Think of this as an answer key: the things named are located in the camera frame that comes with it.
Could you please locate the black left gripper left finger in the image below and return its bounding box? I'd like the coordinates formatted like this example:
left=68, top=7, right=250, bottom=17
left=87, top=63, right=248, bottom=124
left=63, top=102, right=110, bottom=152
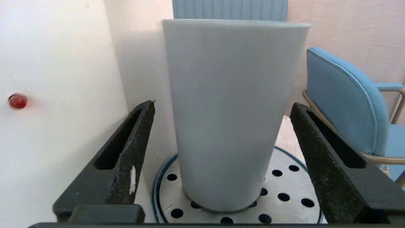
left=53, top=100, right=156, bottom=223

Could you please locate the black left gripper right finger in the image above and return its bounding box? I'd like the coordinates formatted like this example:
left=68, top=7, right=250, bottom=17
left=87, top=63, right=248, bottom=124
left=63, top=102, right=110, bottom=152
left=290, top=102, right=405, bottom=224

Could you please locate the grey-blue plastic cup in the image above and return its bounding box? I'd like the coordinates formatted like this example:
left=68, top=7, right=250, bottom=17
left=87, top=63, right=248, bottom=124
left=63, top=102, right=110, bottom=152
left=162, top=19, right=310, bottom=213

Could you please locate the blue perforated drip tray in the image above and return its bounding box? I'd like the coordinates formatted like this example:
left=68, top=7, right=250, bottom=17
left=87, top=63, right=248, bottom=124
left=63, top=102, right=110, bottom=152
left=153, top=146, right=323, bottom=224

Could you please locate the clear water dispenser white base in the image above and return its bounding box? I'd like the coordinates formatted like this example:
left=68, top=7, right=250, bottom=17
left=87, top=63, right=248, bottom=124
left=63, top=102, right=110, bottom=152
left=0, top=0, right=178, bottom=228

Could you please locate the blue upholstered booth sofa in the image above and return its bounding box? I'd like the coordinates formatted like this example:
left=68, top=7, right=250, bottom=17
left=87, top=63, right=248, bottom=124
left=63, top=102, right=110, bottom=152
left=172, top=0, right=288, bottom=21

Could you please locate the light blue armchair brass frame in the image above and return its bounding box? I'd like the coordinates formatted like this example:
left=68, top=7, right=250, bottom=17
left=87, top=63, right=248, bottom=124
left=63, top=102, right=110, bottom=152
left=302, top=47, right=405, bottom=190

